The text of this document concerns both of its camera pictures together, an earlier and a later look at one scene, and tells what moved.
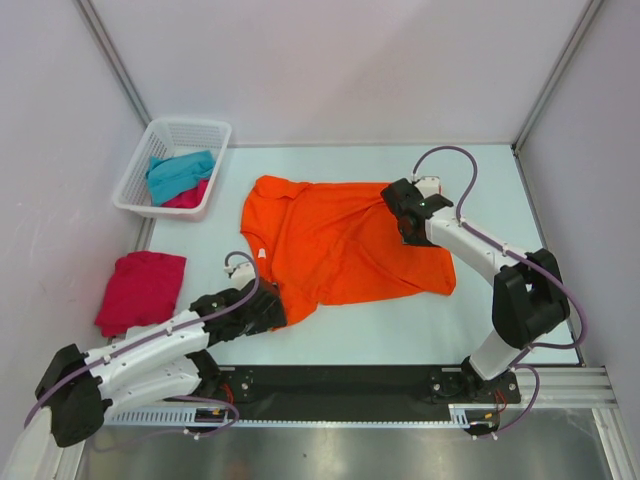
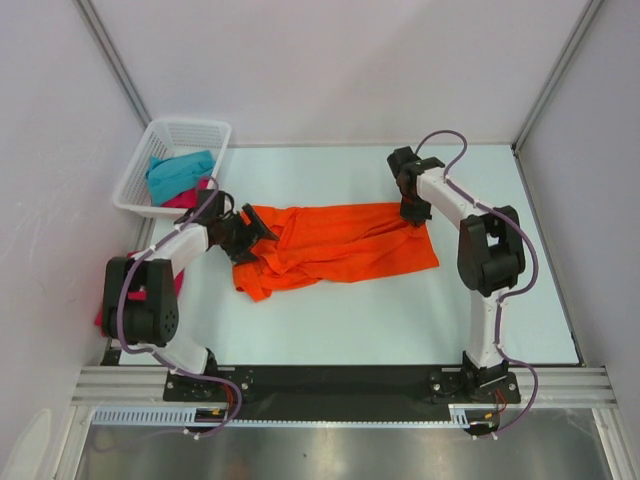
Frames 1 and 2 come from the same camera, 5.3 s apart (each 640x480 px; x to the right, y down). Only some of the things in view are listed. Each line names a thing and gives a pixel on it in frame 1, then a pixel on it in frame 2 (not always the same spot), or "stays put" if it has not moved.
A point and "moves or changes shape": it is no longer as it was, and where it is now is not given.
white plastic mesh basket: [163, 137] stays put
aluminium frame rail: [565, 388] stays put
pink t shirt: [189, 198] stays put
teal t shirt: [167, 175] stays put
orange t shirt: [327, 244] moves or changes shape
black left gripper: [272, 317] -> [250, 235]
